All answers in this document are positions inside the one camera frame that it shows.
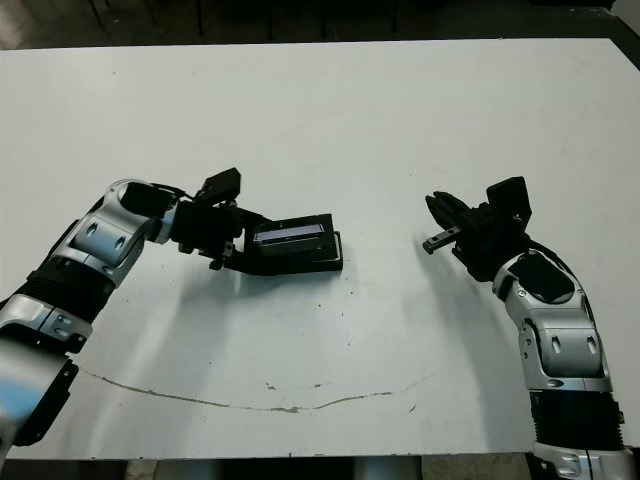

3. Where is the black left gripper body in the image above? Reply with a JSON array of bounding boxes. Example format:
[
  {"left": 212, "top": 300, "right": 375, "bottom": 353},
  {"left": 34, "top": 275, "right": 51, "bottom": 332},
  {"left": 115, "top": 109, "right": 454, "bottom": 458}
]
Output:
[{"left": 172, "top": 198, "right": 251, "bottom": 272}]

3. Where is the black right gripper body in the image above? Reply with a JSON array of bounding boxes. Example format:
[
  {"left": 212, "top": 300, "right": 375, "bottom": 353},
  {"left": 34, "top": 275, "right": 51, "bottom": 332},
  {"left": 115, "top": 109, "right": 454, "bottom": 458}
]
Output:
[{"left": 422, "top": 202, "right": 532, "bottom": 282}]

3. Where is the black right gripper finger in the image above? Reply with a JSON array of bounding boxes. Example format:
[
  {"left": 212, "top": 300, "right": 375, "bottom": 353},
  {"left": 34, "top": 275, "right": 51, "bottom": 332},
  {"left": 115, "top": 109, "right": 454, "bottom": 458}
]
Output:
[
  {"left": 424, "top": 194, "right": 470, "bottom": 231},
  {"left": 432, "top": 191, "right": 472, "bottom": 217}
]

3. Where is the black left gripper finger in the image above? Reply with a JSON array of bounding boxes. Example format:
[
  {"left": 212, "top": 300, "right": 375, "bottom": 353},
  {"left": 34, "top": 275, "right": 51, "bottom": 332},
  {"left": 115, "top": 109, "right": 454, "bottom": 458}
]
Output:
[
  {"left": 222, "top": 244, "right": 272, "bottom": 275},
  {"left": 233, "top": 207, "right": 275, "bottom": 227}
]

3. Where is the black box lid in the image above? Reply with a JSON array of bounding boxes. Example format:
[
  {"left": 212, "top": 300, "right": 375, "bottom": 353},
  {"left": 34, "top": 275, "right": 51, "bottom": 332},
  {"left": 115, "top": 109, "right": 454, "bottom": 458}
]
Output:
[{"left": 251, "top": 213, "right": 337, "bottom": 259}]

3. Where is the black box base white insert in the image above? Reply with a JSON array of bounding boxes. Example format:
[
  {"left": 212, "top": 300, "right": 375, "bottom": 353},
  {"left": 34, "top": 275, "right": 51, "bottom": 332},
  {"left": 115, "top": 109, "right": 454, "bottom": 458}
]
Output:
[{"left": 239, "top": 229, "right": 346, "bottom": 275}]

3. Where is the grey robot left leg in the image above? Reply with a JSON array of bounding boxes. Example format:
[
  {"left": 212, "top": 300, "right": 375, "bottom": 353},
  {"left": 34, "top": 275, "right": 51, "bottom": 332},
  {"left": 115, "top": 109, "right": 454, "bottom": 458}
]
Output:
[{"left": 155, "top": 457, "right": 226, "bottom": 480}]

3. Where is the grey robot leg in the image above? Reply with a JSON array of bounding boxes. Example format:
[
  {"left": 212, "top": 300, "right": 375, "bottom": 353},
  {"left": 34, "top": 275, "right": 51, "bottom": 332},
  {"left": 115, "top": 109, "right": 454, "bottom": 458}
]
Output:
[
  {"left": 359, "top": 457, "right": 424, "bottom": 480},
  {"left": 155, "top": 457, "right": 226, "bottom": 480}
]

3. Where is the grey robot right leg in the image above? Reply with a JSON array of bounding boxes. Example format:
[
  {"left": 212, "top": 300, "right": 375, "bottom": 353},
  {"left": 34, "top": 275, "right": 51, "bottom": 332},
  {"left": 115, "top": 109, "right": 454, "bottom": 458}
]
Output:
[{"left": 359, "top": 457, "right": 424, "bottom": 480}]

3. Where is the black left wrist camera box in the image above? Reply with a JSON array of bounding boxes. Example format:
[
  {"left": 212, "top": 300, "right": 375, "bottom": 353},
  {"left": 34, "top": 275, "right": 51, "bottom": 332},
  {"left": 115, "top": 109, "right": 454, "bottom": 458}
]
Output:
[{"left": 197, "top": 167, "right": 243, "bottom": 205}]

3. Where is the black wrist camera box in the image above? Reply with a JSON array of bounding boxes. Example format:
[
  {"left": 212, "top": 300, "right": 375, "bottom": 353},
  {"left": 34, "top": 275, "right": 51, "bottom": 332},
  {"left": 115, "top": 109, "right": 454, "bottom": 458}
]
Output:
[
  {"left": 197, "top": 167, "right": 243, "bottom": 205},
  {"left": 485, "top": 175, "right": 532, "bottom": 226}
]

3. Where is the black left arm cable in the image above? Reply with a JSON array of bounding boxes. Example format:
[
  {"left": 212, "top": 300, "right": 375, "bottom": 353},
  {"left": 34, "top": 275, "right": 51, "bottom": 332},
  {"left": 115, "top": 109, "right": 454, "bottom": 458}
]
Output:
[{"left": 149, "top": 182, "right": 201, "bottom": 201}]

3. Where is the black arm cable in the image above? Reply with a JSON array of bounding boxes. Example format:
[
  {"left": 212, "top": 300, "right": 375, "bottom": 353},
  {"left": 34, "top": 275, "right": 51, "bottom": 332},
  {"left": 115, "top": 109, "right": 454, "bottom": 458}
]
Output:
[
  {"left": 524, "top": 238, "right": 596, "bottom": 301},
  {"left": 149, "top": 182, "right": 201, "bottom": 201}
]

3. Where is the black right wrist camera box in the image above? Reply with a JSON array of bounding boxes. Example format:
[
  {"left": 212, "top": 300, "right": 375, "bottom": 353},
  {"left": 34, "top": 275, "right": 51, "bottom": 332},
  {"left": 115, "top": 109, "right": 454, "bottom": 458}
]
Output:
[{"left": 485, "top": 175, "right": 532, "bottom": 226}]

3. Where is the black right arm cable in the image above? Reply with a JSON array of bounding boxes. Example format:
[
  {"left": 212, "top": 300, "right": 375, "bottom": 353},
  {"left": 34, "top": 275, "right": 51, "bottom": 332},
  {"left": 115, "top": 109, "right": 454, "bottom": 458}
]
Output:
[{"left": 524, "top": 238, "right": 596, "bottom": 301}]

